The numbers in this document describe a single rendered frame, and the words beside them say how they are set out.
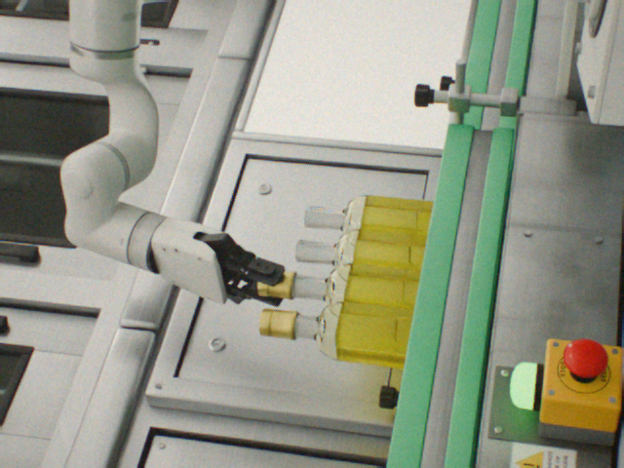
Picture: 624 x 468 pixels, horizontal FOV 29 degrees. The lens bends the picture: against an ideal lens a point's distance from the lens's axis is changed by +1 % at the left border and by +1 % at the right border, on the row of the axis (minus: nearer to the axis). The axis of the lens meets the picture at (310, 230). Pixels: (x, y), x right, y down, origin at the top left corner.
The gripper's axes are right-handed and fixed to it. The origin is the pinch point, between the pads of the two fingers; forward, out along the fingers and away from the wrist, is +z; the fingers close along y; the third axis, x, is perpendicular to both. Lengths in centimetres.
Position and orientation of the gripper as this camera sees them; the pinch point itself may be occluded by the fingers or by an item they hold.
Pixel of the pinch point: (267, 282)
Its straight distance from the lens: 152.0
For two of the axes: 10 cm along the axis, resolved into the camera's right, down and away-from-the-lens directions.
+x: 4.4, -7.2, 5.4
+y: -0.8, -6.3, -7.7
